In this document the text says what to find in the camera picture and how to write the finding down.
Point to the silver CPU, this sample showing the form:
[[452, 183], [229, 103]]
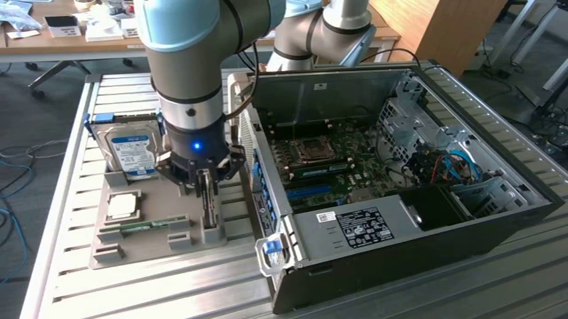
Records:
[[122, 206]]

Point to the blue expansion slot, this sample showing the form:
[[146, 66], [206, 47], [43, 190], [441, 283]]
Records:
[[310, 192]]

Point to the small white box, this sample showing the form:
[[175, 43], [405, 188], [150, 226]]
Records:
[[129, 31]]

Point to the flat white box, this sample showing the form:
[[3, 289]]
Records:
[[105, 31]]

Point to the green motherboard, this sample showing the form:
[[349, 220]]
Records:
[[368, 172]]

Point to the clear plastic bag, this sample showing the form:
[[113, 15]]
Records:
[[18, 16]]

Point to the black open PC case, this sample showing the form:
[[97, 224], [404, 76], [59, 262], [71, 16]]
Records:
[[400, 266]]

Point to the metal disk bay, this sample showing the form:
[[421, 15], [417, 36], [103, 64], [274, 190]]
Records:
[[488, 196]]

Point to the grey power supply unit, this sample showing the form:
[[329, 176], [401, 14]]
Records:
[[320, 239]]

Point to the silver chipset heatsink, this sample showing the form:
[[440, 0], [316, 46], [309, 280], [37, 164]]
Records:
[[363, 196]]

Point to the white box with black top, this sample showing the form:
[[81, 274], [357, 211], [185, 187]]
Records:
[[63, 26]]

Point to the white paper label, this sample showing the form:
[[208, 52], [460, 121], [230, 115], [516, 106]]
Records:
[[22, 34]]

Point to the hard disk with blue caddy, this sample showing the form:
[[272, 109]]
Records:
[[129, 149]]

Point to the white table frame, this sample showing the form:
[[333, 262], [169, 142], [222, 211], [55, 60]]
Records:
[[536, 33]]

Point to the CPU socket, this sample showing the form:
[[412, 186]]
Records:
[[313, 149]]

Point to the Nvidia graphics card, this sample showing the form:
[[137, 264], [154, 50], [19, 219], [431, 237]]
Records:
[[209, 209]]

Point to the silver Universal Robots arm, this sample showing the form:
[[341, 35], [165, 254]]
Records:
[[186, 66]]

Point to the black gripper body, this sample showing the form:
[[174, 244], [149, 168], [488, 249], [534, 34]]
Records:
[[197, 145]]

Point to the grey parts rack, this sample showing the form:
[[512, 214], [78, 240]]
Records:
[[155, 206]]

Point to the black desk leg with castors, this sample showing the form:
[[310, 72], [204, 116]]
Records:
[[54, 73]]

